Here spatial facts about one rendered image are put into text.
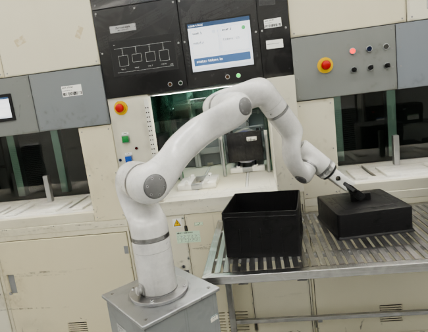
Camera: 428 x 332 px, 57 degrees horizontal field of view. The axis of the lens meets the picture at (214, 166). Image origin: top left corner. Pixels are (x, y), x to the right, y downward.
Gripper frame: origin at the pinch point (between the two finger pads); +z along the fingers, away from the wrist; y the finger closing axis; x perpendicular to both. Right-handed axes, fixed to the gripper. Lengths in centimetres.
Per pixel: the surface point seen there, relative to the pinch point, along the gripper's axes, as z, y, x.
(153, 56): -103, 33, 7
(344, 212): -5.0, -11.9, 8.9
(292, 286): 18, 26, 54
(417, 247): 15.7, -28.2, 2.5
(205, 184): -44, 51, 44
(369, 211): 1.4, -14.0, 2.6
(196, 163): -50, 116, 47
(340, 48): -39, 22, -46
